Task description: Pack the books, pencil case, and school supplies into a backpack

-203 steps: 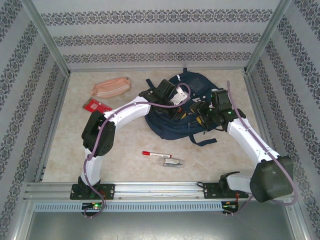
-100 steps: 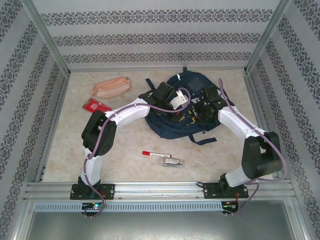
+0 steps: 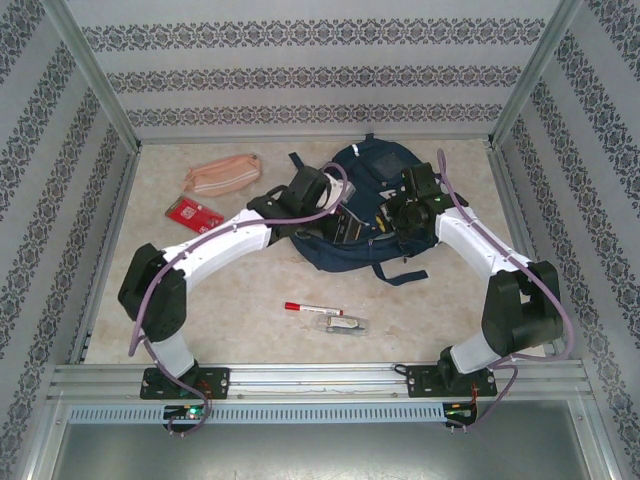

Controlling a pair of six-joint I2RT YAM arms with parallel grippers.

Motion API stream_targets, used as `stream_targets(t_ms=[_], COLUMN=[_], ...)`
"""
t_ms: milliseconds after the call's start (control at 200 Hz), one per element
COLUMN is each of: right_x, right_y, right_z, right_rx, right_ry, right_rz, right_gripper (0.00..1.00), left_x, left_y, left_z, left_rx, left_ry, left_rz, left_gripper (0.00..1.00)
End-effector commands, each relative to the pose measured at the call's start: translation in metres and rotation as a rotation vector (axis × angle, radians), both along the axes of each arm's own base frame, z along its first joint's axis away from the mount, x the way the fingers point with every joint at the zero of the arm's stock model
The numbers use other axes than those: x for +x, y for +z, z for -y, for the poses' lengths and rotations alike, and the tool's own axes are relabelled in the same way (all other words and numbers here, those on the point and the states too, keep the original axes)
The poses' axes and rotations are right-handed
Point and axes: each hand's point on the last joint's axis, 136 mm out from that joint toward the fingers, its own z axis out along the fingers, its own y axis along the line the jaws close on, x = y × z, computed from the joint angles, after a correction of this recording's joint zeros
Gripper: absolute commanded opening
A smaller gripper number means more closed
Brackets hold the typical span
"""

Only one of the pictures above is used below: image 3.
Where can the navy blue backpack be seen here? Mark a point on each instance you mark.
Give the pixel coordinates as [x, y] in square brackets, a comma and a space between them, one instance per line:
[340, 257]

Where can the pink striped pencil case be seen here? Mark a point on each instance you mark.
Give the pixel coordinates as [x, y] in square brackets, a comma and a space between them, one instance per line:
[225, 175]

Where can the red marker pen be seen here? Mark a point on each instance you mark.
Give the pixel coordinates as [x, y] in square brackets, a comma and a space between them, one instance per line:
[300, 306]

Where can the clear plastic supplies pouch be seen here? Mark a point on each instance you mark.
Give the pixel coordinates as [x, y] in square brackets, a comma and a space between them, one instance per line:
[342, 325]

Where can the red book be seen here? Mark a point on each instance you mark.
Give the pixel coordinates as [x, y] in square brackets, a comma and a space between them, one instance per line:
[187, 212]

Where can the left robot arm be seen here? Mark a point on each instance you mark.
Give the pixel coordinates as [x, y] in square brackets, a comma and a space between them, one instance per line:
[225, 240]

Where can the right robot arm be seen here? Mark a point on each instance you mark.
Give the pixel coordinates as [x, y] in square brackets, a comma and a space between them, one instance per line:
[475, 235]

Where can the grey metal panel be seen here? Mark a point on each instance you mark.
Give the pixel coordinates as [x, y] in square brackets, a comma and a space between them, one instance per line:
[320, 455]

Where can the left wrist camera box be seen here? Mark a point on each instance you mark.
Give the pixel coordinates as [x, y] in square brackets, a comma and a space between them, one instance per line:
[340, 192]

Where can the aluminium table edge rail long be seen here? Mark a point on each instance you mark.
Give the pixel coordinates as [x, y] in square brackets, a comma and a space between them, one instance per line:
[112, 240]
[510, 200]

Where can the aluminium table edge rail short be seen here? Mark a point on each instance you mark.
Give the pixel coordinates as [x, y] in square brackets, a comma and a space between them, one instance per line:
[225, 138]

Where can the aluminium mounting rail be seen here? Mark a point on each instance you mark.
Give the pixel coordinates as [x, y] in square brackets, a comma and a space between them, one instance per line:
[320, 380]

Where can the aluminium corner post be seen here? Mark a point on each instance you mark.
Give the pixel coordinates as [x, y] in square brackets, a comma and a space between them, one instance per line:
[530, 75]
[96, 75]

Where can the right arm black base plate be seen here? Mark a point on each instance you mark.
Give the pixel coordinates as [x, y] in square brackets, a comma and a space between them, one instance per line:
[420, 382]

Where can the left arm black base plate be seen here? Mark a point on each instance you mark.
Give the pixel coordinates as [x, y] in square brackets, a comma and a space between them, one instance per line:
[217, 382]

